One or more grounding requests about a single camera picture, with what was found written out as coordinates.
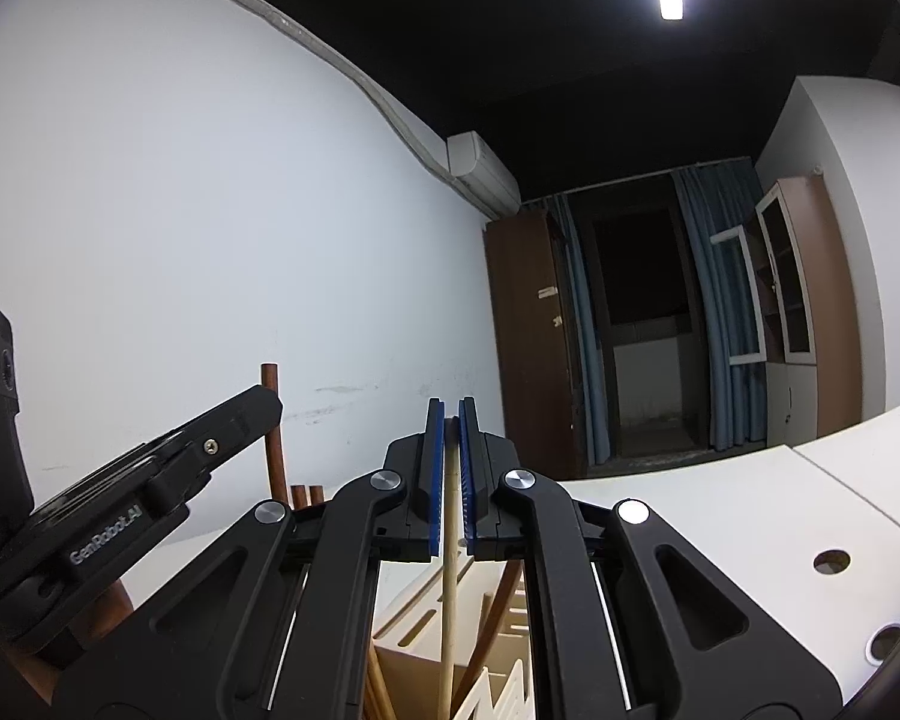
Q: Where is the white air conditioner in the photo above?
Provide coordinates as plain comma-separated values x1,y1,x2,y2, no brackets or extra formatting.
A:
448,131,522,215

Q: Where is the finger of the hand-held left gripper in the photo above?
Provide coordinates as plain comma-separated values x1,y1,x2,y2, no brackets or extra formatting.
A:
146,385,284,511

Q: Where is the person's left hand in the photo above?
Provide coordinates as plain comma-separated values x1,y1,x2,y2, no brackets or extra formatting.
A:
7,576,134,707

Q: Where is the blue curtain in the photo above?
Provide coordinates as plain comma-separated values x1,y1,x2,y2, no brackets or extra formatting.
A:
547,193,616,466
671,161,770,452

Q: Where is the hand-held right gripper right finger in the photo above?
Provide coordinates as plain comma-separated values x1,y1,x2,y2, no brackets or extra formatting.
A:
457,396,845,720

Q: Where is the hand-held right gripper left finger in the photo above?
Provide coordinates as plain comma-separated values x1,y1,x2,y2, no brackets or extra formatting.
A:
51,397,448,720

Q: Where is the white ringed table grommet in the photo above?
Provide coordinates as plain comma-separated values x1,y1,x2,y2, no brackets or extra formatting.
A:
866,622,900,665

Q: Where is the cream plastic utensil holder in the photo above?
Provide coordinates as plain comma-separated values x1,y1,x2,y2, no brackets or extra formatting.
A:
360,559,545,720

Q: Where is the dark brown wardrobe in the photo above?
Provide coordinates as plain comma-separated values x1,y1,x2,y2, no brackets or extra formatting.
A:
484,206,587,482

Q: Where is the brown cabinet with glass doors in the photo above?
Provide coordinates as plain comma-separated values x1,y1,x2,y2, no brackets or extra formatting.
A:
711,176,865,451

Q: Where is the grey wall conduit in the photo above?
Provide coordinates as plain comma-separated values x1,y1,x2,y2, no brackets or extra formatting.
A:
97,0,496,218

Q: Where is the light wooden chopstick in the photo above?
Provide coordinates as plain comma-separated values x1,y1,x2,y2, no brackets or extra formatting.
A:
436,439,460,720

